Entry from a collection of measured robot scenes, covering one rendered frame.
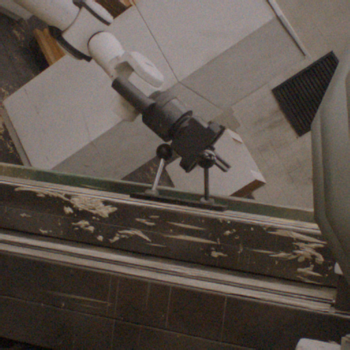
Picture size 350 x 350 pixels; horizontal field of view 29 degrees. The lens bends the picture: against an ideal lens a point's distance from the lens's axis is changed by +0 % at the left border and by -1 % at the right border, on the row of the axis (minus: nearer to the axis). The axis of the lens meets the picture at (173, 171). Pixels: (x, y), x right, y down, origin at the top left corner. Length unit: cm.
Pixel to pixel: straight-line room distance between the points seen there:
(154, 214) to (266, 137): 869
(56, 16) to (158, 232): 76
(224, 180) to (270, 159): 330
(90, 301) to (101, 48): 109
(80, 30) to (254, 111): 822
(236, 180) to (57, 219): 531
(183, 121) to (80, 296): 91
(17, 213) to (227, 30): 276
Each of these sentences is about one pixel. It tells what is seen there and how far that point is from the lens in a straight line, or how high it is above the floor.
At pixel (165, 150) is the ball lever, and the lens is 142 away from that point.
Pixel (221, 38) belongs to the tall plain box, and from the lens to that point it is 370.
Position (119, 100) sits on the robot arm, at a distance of 144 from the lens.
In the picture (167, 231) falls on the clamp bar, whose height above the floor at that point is 148.
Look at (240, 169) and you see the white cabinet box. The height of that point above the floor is 64.
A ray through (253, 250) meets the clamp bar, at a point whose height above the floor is 157.
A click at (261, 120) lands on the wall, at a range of 970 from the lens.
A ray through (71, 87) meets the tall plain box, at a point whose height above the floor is 51.
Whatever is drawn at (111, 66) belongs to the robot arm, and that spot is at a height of 141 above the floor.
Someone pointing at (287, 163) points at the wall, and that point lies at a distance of 952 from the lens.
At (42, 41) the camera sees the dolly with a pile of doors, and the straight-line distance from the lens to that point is 532.
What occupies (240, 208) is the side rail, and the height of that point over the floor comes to 146.
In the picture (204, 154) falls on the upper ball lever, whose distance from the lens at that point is 129.
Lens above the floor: 179
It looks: 15 degrees down
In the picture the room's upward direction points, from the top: 57 degrees clockwise
